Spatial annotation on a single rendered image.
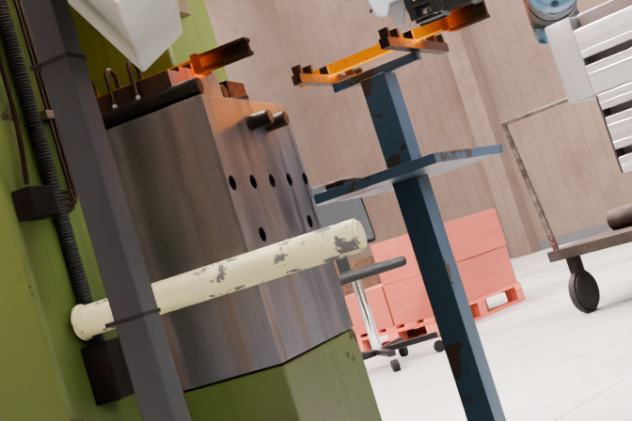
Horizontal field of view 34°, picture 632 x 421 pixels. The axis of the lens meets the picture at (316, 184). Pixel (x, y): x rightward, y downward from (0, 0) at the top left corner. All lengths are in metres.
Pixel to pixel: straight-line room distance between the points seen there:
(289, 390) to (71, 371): 0.35
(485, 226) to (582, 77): 5.86
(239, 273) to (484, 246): 5.59
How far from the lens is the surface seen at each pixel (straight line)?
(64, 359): 1.52
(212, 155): 1.67
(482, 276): 6.88
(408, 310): 6.47
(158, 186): 1.71
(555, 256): 5.26
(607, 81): 1.17
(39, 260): 1.53
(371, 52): 2.24
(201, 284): 1.43
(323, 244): 1.36
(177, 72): 1.78
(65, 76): 1.28
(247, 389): 1.69
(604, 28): 1.16
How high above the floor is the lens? 0.59
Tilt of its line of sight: 5 degrees up
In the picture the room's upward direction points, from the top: 17 degrees counter-clockwise
